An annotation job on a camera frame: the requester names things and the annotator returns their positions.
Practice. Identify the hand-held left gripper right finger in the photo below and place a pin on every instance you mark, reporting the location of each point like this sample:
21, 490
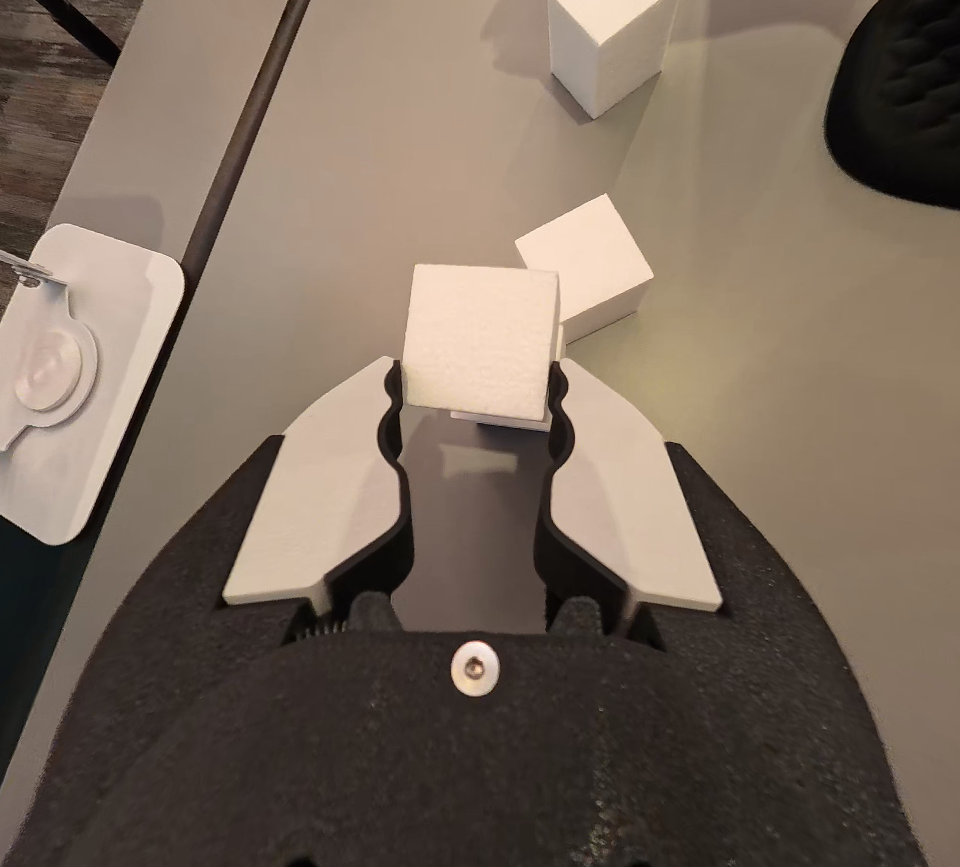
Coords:
630, 507

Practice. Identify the black mesh wrist rest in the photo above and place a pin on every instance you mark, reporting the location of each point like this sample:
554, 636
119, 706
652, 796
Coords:
907, 87

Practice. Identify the white foam cube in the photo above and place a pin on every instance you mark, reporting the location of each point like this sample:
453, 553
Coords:
607, 19
487, 419
480, 334
585, 259

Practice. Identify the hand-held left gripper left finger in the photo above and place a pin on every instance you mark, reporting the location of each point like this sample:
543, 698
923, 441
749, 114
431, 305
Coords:
322, 499

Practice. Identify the white document stand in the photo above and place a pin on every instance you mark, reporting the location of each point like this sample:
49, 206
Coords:
112, 394

